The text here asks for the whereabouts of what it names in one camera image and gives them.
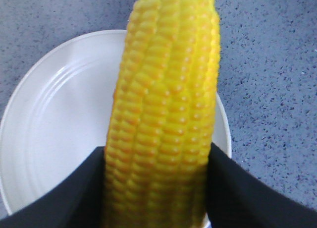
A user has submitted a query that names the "yellow corn cob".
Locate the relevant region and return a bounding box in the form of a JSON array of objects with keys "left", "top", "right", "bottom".
[{"left": 101, "top": 0, "right": 220, "bottom": 228}]

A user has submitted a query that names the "beige round plate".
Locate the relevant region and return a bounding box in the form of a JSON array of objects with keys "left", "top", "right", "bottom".
[{"left": 0, "top": 29, "right": 232, "bottom": 228}]

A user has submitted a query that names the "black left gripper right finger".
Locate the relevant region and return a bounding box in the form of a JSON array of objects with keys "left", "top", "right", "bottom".
[{"left": 206, "top": 143, "right": 317, "bottom": 228}]

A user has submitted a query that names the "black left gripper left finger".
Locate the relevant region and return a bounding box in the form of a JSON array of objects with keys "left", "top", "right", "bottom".
[{"left": 0, "top": 147, "right": 104, "bottom": 228}]

